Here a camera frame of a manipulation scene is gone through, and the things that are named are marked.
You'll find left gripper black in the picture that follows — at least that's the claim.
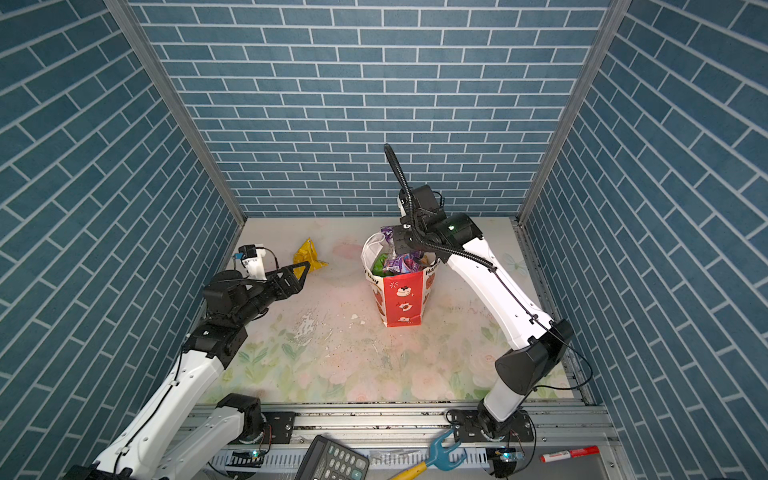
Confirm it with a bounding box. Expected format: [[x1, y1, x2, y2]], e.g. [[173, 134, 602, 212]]
[[232, 261, 309, 329]]

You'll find yellow snack packet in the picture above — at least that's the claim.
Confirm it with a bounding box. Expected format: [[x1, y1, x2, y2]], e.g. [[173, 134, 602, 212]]
[[293, 238, 328, 272]]

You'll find purple snack packet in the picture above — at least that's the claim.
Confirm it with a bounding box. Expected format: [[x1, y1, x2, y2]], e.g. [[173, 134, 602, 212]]
[[380, 227, 428, 276]]

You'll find red white paper gift bag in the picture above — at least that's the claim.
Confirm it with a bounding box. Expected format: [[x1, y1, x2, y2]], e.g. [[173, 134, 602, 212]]
[[361, 232, 438, 328]]

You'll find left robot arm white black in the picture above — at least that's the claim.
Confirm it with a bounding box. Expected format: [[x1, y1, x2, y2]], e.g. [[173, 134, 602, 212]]
[[65, 262, 310, 479]]

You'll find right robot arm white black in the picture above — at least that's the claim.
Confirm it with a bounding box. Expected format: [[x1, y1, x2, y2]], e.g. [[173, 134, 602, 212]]
[[394, 214, 574, 438]]

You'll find green snack packet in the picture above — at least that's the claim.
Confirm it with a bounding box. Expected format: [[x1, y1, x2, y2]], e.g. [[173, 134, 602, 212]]
[[370, 253, 391, 277]]

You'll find black calculator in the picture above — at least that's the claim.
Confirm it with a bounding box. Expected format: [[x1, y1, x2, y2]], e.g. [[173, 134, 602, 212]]
[[294, 435, 370, 480]]

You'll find blue yellow clamp tool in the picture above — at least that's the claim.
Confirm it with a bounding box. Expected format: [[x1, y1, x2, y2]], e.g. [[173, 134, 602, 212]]
[[392, 429, 467, 480]]

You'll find red white marker pen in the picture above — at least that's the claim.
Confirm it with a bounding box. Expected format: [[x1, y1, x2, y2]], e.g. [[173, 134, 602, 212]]
[[540, 446, 600, 463]]

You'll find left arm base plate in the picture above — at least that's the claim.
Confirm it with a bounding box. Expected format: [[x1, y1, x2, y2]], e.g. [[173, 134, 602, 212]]
[[230, 411, 297, 447]]

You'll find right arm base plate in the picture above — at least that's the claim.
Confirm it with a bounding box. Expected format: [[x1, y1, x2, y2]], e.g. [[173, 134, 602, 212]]
[[445, 409, 535, 443]]

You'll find aluminium front rail frame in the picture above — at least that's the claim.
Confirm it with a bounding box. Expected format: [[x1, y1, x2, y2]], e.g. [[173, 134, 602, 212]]
[[172, 402, 621, 459]]

